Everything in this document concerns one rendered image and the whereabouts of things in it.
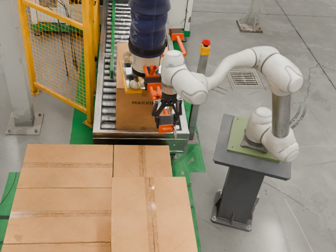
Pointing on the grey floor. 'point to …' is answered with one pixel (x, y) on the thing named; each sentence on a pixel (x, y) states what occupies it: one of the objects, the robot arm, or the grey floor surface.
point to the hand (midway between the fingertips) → (165, 122)
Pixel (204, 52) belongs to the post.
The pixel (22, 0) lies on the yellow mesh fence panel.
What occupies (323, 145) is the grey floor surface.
